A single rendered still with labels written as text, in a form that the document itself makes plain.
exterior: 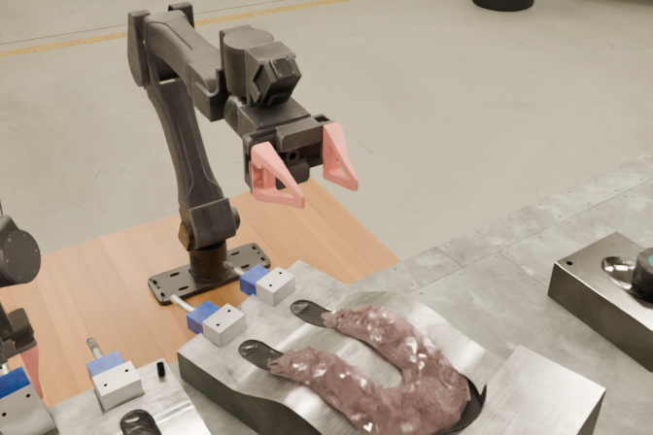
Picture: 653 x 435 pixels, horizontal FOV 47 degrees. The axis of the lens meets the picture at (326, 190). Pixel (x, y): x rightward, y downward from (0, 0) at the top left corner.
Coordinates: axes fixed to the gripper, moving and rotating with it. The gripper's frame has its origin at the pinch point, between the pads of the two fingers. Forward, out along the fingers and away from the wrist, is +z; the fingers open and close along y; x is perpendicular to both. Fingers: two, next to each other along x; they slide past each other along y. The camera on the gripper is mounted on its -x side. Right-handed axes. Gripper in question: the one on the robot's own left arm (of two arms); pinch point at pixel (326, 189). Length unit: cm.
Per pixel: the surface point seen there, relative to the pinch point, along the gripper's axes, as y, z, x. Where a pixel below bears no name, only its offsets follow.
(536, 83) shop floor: 228, -178, 126
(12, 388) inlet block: -33.8, -14.4, 26.1
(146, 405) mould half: -20.2, -8.0, 30.5
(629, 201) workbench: 78, -16, 40
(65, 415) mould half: -29.1, -11.5, 30.6
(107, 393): -24.1, -9.8, 27.9
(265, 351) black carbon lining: -2.0, -11.9, 34.5
